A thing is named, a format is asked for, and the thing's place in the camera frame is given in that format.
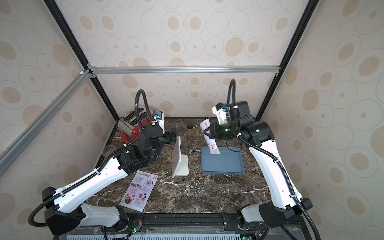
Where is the new menu sheet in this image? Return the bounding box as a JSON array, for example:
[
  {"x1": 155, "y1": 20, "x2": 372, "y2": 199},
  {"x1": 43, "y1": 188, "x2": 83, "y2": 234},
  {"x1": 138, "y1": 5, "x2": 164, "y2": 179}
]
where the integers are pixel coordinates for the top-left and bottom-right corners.
[{"x1": 200, "y1": 119, "x2": 220, "y2": 155}]

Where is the old pink menu sheet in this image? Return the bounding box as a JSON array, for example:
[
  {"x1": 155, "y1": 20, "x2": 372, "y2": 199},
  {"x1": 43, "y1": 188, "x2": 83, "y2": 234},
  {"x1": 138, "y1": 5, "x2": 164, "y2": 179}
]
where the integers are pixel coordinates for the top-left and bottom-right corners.
[{"x1": 120, "y1": 171, "x2": 158, "y2": 212}]

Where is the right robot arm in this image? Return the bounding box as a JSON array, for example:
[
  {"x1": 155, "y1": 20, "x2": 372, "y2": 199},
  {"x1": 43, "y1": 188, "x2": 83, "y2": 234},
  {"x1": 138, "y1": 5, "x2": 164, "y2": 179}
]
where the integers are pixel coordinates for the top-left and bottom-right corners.
[{"x1": 203, "y1": 101, "x2": 313, "y2": 228}]

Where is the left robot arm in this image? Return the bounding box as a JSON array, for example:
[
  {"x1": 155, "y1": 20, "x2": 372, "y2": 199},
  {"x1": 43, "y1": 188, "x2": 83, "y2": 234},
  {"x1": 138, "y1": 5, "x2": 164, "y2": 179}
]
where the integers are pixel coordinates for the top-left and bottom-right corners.
[{"x1": 28, "y1": 125, "x2": 177, "y2": 236}]

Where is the red polka dot toaster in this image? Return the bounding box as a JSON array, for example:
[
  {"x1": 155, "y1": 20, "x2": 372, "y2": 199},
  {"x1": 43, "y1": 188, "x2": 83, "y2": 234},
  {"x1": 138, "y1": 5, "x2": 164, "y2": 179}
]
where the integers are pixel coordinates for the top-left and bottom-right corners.
[{"x1": 118, "y1": 108, "x2": 152, "y2": 144}]

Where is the blue grey tray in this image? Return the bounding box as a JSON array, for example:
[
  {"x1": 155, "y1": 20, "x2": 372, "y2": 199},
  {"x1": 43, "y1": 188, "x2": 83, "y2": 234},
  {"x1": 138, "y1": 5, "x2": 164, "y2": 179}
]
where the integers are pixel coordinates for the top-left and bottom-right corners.
[{"x1": 201, "y1": 147, "x2": 245, "y2": 176}]

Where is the clear drinking glass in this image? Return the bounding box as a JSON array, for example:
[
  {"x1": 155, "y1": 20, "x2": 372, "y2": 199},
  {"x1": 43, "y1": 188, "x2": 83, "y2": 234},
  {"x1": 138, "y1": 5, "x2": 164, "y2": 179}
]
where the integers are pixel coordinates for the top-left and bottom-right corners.
[{"x1": 102, "y1": 145, "x2": 117, "y2": 160}]

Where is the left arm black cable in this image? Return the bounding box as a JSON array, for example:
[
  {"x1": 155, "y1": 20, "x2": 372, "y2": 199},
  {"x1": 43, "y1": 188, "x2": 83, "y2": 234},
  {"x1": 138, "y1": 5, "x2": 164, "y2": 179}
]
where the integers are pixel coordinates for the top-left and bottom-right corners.
[{"x1": 27, "y1": 89, "x2": 157, "y2": 228}]

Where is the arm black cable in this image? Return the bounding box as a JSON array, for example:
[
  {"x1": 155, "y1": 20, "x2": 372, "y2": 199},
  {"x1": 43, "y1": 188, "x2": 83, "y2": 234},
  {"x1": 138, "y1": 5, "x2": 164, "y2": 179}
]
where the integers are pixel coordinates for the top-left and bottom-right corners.
[
  {"x1": 226, "y1": 78, "x2": 322, "y2": 240},
  {"x1": 27, "y1": 89, "x2": 157, "y2": 228}
]

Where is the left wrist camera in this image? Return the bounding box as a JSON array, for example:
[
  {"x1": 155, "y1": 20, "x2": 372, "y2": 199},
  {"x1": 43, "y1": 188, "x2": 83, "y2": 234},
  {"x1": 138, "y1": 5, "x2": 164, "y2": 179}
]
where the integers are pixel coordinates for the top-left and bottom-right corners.
[{"x1": 152, "y1": 110, "x2": 165, "y2": 134}]

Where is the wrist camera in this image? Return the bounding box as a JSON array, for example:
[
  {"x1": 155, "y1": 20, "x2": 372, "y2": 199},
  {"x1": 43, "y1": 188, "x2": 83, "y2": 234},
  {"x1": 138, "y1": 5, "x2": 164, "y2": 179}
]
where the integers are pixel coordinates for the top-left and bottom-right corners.
[
  {"x1": 212, "y1": 103, "x2": 230, "y2": 125},
  {"x1": 152, "y1": 110, "x2": 165, "y2": 134}
]

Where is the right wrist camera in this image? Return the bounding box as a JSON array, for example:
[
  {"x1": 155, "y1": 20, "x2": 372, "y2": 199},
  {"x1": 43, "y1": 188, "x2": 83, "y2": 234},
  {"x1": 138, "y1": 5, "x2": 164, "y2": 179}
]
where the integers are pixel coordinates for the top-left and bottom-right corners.
[{"x1": 212, "y1": 103, "x2": 230, "y2": 125}]

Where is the horizontal aluminium frame bar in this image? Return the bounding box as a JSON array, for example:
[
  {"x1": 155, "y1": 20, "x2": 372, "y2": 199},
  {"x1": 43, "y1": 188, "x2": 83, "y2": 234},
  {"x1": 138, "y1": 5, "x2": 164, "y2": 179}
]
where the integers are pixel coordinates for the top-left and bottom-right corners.
[{"x1": 90, "y1": 66, "x2": 280, "y2": 74}]

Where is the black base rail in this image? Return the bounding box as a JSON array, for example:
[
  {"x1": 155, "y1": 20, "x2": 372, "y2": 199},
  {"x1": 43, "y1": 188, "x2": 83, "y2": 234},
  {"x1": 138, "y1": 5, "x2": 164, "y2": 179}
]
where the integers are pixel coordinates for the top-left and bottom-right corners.
[{"x1": 54, "y1": 213, "x2": 311, "y2": 240}]

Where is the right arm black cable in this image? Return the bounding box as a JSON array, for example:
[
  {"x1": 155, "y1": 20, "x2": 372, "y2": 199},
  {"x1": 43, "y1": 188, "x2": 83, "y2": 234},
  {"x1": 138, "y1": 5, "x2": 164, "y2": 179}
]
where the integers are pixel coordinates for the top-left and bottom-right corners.
[{"x1": 226, "y1": 78, "x2": 322, "y2": 240}]

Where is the left aluminium frame bar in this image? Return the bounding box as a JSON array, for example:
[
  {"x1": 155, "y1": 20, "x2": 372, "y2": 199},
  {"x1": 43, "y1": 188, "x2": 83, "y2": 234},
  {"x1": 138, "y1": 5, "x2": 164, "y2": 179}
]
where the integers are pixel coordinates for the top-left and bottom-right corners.
[{"x1": 1, "y1": 70, "x2": 91, "y2": 175}]

